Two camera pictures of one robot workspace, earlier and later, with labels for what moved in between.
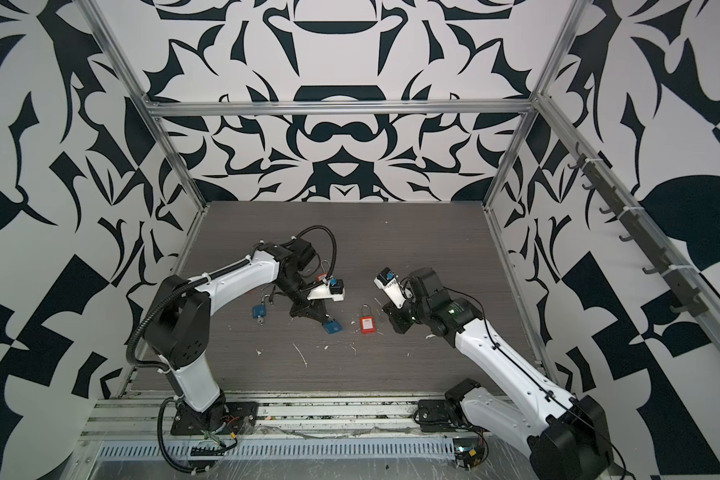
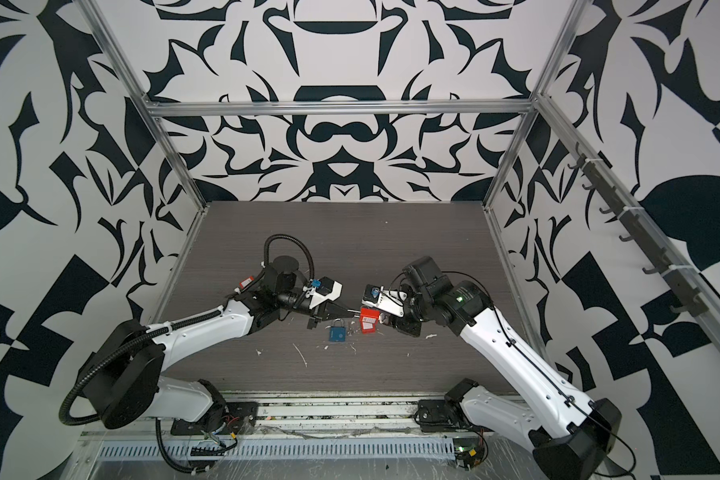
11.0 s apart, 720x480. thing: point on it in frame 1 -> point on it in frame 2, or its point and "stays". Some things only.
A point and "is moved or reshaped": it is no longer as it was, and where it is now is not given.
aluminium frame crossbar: x=242 y=108 stays
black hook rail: x=687 y=299 stays
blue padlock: x=332 y=327 is moved or reshaped
